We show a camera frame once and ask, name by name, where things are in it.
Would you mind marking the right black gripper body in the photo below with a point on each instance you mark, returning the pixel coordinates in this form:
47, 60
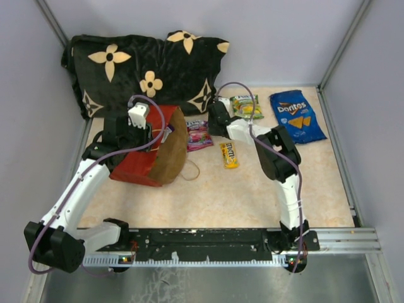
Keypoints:
212, 125

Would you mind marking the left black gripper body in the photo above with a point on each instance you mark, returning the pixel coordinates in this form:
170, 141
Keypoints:
136, 136

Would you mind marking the green Fox's candy packet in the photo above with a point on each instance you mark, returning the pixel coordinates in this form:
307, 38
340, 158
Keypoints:
243, 106

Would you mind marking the yellow M&M's packet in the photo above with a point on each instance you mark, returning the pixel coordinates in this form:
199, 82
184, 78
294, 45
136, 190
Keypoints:
230, 159

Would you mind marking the red brown paper bag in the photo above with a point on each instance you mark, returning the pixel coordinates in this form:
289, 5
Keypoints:
164, 162

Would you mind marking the blue Doritos chip bag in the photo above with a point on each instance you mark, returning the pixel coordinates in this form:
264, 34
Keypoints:
294, 112

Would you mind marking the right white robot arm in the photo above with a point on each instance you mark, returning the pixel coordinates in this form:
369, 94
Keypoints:
279, 160

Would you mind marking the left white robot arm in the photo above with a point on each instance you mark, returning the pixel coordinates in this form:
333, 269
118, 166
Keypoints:
55, 242

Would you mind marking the black flower pattern pillow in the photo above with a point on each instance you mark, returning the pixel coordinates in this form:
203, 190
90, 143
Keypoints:
179, 70

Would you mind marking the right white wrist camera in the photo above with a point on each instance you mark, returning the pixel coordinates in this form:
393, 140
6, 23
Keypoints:
226, 102

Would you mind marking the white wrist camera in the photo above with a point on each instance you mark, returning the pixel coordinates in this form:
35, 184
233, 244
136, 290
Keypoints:
226, 102
137, 115

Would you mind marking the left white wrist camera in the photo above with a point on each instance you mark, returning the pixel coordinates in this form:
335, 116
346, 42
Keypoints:
137, 115

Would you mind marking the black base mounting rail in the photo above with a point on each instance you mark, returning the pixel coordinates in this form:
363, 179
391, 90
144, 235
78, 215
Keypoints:
220, 256

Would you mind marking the aluminium frame rail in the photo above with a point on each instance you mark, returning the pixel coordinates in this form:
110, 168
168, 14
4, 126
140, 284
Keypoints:
347, 238

